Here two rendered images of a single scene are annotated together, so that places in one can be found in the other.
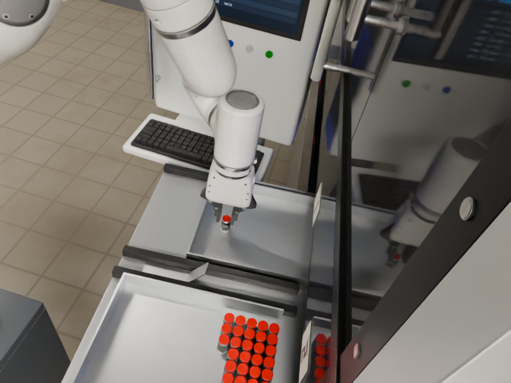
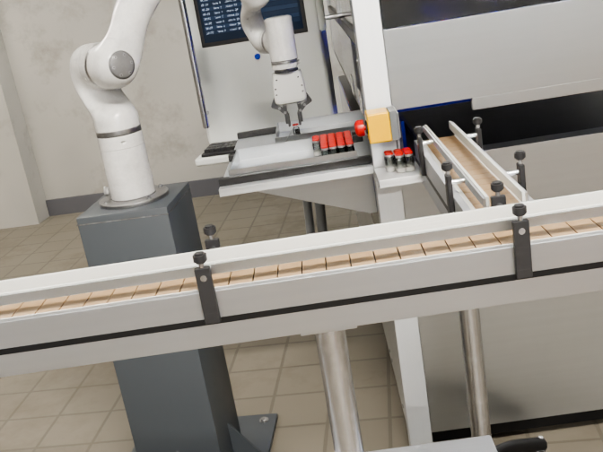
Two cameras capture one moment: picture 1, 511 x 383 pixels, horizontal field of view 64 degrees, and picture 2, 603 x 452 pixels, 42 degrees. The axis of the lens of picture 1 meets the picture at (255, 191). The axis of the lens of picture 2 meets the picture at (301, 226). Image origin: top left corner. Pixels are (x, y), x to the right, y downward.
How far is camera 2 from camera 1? 183 cm
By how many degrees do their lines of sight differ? 28
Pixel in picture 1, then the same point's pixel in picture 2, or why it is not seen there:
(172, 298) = (275, 155)
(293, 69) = (310, 56)
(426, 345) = not seen: outside the picture
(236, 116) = (277, 20)
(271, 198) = (327, 125)
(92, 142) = not seen: hidden behind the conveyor
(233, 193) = (292, 88)
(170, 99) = (221, 129)
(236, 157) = (285, 51)
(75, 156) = not seen: hidden behind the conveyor
